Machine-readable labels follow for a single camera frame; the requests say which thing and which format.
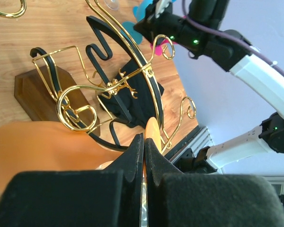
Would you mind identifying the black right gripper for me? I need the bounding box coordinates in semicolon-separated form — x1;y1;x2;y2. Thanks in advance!
133;0;204;51

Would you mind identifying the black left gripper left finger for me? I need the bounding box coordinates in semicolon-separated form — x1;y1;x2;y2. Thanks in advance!
0;134;144;227

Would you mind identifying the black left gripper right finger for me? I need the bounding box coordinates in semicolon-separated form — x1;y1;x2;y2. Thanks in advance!
144;139;284;227

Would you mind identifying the magenta wine glass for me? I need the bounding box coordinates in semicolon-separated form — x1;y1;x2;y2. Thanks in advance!
150;39;176;59

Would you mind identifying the blue wine glass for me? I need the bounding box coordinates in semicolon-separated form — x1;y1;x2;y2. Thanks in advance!
122;21;142;45
133;0;153;21

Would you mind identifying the clear wine glass back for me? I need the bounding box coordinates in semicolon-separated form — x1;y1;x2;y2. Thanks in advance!
104;0;119;11

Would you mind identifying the orange wine glass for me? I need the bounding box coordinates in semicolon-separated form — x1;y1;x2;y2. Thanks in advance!
0;117;163;199

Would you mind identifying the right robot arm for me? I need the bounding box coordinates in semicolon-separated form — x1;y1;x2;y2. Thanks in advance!
134;0;284;174

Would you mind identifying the gold black wine glass rack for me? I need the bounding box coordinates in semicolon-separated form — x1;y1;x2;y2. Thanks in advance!
0;0;197;157

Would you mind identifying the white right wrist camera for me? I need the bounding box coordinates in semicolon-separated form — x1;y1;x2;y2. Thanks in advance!
155;0;172;18

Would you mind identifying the aluminium rail frame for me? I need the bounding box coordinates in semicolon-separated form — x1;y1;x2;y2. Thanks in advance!
165;126;284;205

